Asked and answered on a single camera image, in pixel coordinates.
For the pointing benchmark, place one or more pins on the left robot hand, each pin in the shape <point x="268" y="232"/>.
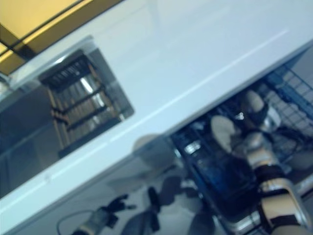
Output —
<point x="110" y="210"/>

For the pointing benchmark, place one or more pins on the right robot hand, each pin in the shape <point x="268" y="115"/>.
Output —
<point x="259" y="122"/>

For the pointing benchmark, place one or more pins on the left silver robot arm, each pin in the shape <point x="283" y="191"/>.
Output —
<point x="90" y="227"/>

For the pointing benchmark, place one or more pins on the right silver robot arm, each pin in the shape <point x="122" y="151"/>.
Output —
<point x="276" y="195"/>

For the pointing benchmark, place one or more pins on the black dishwasher cutlery basket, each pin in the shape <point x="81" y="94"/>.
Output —
<point x="220" y="186"/>

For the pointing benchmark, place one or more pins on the stainless steel sink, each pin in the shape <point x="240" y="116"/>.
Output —
<point x="24" y="117"/>

